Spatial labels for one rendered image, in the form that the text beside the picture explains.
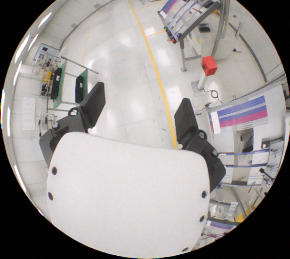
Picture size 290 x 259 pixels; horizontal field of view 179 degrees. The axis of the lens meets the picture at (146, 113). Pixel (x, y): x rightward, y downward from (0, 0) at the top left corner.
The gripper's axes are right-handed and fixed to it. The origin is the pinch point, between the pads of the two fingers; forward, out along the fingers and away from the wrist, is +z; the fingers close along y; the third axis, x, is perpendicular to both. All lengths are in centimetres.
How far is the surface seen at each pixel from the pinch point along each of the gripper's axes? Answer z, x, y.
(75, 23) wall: 684, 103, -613
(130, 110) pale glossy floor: 115, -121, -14
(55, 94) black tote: 82, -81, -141
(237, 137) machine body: 28, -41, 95
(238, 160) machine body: 7, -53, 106
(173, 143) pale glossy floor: 66, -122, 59
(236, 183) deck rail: -15, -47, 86
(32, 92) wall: 213, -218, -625
